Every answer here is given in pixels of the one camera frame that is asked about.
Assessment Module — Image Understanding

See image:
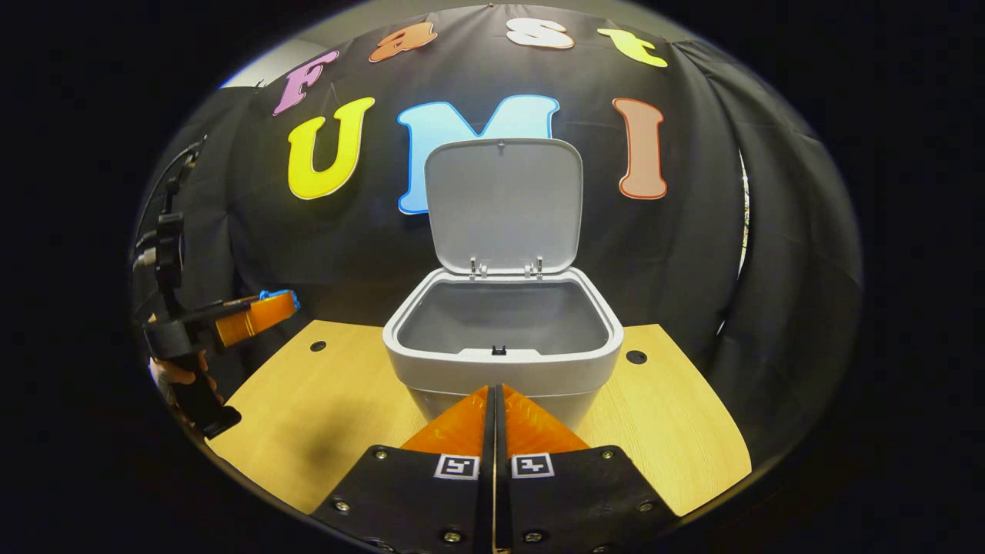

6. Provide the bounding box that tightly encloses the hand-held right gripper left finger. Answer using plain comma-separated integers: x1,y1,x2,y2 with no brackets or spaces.
312,385,495,554

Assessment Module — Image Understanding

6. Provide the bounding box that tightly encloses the white desktop garbage bin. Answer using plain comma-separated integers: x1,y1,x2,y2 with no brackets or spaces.
382,137,625,432

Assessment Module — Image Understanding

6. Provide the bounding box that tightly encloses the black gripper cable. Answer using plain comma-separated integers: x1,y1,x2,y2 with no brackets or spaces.
135,137,209,255

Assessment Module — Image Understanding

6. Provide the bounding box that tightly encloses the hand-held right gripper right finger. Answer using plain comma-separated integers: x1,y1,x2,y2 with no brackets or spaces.
495,383,682,554

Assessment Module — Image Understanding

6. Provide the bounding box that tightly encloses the black backdrop cloth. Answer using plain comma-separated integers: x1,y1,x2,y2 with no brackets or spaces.
131,4,863,462

